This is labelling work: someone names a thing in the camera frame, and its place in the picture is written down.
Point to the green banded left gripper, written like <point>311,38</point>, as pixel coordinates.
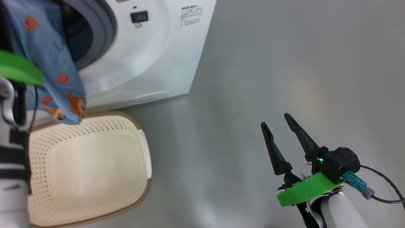
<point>19,69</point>

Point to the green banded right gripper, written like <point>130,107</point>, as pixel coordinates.
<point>303,191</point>

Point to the blue cartoon print garment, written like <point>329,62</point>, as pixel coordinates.
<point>47,47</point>

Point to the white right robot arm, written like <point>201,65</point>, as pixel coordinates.
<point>341,212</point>

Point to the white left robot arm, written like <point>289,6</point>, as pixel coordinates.
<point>12,202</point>

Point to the grey rubber door seal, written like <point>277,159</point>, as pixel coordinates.
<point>102,31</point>

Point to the cream perforated laundry basket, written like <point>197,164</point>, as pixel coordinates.
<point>95,164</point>

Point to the black door latch slot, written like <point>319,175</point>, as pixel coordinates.
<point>139,16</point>

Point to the white front-load washing machine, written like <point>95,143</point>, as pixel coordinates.
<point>158,63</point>

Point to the round white filter cover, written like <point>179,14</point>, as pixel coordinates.
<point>152,96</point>

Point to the small printed text label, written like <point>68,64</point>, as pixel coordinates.
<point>190,15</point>

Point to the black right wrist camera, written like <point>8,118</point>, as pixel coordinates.
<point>340,163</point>

